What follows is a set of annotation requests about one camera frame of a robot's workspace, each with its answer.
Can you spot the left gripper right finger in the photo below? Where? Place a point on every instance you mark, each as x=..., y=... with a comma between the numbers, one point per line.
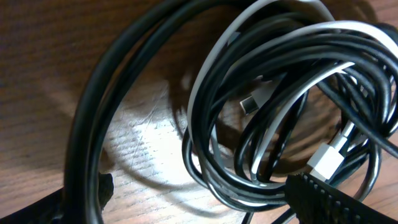
x=314, y=201

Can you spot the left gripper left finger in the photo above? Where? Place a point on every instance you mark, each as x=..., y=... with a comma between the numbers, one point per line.
x=47, y=210

